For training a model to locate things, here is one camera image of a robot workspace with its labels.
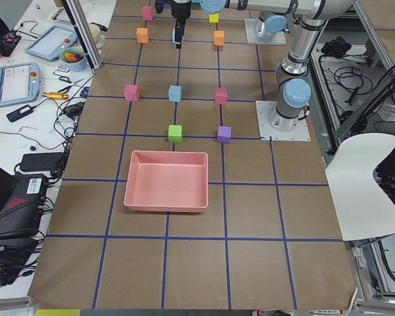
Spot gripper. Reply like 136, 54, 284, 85
171, 0, 191, 49

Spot light blue foam block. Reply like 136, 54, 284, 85
168, 85, 182, 103

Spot yellow foam block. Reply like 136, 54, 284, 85
209, 13, 219, 23

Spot orange foam block left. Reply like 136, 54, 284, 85
136, 28, 149, 43

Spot orange foam block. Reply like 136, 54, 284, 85
213, 30, 225, 47
136, 28, 149, 43

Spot orange foam block right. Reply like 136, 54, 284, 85
213, 30, 225, 47

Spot pink foam block middle right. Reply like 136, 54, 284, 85
214, 88, 228, 105

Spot pink foam block middle left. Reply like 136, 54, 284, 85
124, 84, 140, 101

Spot white mug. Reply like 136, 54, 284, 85
88, 23, 104, 49

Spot green foam block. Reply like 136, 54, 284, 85
168, 124, 182, 143

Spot light blue bowl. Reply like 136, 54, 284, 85
60, 47, 88, 72

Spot purple foam block near tray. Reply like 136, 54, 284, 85
217, 126, 232, 144

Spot scissors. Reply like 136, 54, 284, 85
57, 78, 83, 94

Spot teach pendant far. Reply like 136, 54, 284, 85
24, 26, 78, 61

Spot teach pendant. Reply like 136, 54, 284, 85
24, 26, 78, 61
0, 62, 41, 107

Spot gold cylinder tool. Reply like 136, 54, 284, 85
42, 92, 69, 100

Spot pink plastic tray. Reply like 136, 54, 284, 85
124, 150, 209, 213

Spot teach pendant near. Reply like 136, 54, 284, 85
0, 62, 41, 107

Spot black power adapter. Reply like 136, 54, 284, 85
19, 152, 63, 172

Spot black computer box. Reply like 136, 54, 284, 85
0, 174, 47, 240

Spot white chair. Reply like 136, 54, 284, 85
325, 133, 395, 241

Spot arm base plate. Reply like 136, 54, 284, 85
255, 101, 311, 142
244, 18, 286, 46

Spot aluminium frame post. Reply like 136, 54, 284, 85
62, 0, 102, 72

